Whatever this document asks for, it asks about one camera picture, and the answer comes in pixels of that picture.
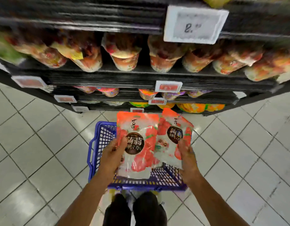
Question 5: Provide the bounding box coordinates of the person's left forearm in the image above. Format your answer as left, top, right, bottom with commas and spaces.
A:
55, 175, 112, 226

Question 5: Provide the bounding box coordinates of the person's right forearm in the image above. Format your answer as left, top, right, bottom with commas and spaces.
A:
189, 175, 250, 226

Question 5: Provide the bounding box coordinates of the blue plastic shopping basket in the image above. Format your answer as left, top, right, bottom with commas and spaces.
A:
87, 121, 188, 191

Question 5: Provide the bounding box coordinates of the person's left leg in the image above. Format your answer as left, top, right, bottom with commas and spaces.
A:
102, 194, 132, 226

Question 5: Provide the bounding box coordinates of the red strawberry jelly bag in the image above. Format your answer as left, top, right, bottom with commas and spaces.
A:
116, 111, 159, 180
154, 108, 194, 170

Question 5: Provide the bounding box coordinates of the person's leg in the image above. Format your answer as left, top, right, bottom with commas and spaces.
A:
132, 191, 168, 226
102, 194, 132, 226

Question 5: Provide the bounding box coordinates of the black low shelf rack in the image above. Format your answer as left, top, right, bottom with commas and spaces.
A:
0, 0, 290, 116

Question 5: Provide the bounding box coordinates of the person's right leg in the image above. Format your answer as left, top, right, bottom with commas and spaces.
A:
132, 191, 168, 226

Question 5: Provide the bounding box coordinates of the row of white orange cups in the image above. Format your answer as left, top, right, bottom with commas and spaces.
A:
3, 30, 290, 82

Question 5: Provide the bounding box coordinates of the person's left hand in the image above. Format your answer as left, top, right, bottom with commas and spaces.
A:
98, 136, 128, 184

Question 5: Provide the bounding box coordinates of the person's right hand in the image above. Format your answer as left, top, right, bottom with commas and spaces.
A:
178, 138, 202, 186

